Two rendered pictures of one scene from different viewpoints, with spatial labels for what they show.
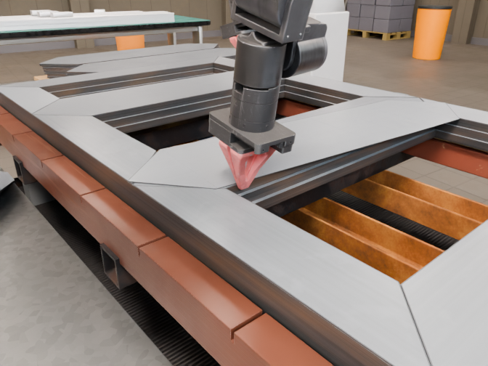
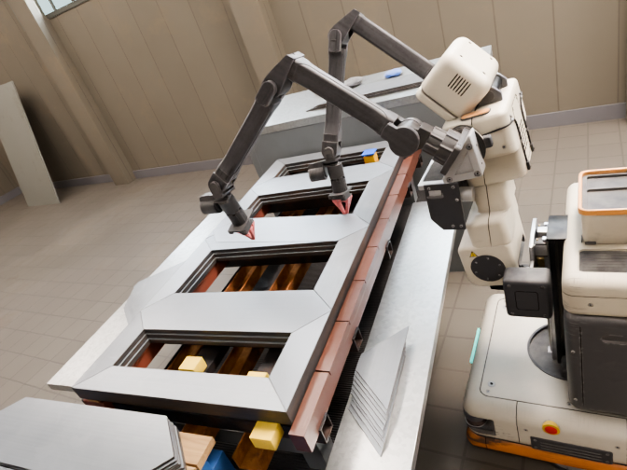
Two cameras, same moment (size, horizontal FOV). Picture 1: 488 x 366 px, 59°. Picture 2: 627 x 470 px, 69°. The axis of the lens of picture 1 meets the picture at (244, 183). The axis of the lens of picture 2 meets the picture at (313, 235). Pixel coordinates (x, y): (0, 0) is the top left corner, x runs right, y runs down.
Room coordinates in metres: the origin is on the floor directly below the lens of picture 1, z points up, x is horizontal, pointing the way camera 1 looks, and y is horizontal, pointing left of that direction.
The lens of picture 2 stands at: (1.19, 1.42, 1.66)
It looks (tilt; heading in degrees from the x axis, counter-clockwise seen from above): 28 degrees down; 251
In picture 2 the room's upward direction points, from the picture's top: 20 degrees counter-clockwise
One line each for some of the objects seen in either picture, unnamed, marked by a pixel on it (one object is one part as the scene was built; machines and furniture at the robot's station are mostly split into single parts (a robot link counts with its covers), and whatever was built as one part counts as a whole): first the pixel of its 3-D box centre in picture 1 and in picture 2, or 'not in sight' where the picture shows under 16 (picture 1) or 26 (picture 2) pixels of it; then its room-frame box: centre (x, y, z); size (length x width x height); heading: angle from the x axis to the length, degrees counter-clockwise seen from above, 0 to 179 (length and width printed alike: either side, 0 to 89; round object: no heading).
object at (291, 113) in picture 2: not in sight; (363, 92); (-0.13, -0.77, 1.03); 1.30 x 0.60 x 0.04; 130
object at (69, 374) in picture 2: not in sight; (172, 278); (1.22, -0.49, 0.73); 1.20 x 0.26 x 0.03; 40
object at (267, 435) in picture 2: not in sight; (267, 435); (1.19, 0.62, 0.79); 0.06 x 0.05 x 0.04; 130
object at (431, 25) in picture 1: (430, 32); not in sight; (6.89, -2.80, 0.37); 0.48 x 0.47 x 0.74; 36
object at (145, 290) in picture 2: not in sight; (147, 295); (1.33, -0.40, 0.77); 0.45 x 0.20 x 0.04; 40
